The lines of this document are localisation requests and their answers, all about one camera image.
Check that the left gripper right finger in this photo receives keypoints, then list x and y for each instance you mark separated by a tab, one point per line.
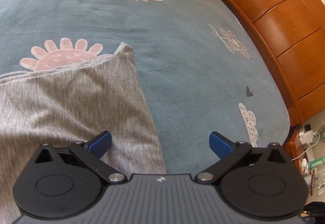
230	154

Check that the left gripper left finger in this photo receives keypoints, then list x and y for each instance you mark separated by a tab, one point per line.
89	155

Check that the grey sweatpants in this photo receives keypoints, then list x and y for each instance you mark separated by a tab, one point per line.
77	102

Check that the wooden nightstand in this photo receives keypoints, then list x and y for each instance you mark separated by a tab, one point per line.
294	148

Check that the white charger plug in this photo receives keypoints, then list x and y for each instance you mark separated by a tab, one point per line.
306	134

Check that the blue floral bed sheet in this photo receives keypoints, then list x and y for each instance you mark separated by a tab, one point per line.
199	69

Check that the small green desk fan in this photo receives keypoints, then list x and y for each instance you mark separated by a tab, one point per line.
321	133

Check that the orange wooden headboard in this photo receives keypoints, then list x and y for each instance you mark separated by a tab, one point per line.
290	36

